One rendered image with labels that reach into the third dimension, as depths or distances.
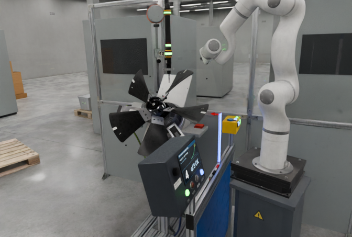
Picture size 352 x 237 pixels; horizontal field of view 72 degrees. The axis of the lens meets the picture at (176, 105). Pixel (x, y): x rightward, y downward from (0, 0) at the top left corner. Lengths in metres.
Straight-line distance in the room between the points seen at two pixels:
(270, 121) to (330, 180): 1.31
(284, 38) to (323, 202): 1.68
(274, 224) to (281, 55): 0.76
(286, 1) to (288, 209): 0.87
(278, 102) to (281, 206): 0.46
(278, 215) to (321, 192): 1.23
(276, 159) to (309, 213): 1.38
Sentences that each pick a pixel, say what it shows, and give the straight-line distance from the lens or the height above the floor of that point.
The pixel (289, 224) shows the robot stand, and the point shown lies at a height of 0.81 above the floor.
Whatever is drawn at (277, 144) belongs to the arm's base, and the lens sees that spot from 1.22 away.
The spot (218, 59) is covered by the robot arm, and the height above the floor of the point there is 1.52.
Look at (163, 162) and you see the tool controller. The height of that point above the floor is 1.25.
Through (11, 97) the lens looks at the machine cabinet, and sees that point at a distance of 7.22.
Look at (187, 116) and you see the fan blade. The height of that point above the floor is 1.17.
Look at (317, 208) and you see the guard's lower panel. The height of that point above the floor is 0.23.
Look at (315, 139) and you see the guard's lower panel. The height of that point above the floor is 0.85.
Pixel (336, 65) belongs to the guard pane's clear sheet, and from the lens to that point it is 2.17.
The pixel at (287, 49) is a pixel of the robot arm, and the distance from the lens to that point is 1.16.
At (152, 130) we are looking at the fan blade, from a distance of 1.59.
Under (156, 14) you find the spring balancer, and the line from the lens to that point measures 2.29.
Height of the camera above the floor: 1.60
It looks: 14 degrees down
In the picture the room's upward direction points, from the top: 1 degrees counter-clockwise
